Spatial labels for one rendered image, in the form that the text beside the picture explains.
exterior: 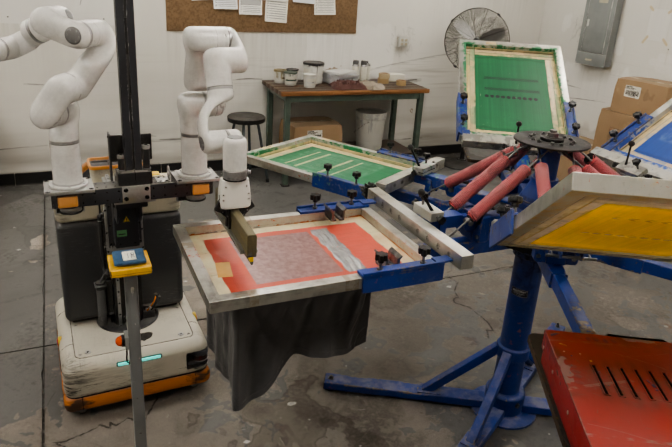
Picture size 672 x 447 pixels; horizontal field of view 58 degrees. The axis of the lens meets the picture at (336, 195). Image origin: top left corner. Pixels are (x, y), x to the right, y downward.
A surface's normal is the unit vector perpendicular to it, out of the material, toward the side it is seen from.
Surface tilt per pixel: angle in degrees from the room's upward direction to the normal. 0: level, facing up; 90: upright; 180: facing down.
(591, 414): 0
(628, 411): 0
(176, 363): 90
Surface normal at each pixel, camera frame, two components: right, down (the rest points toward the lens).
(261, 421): 0.06, -0.94
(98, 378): 0.44, 0.33
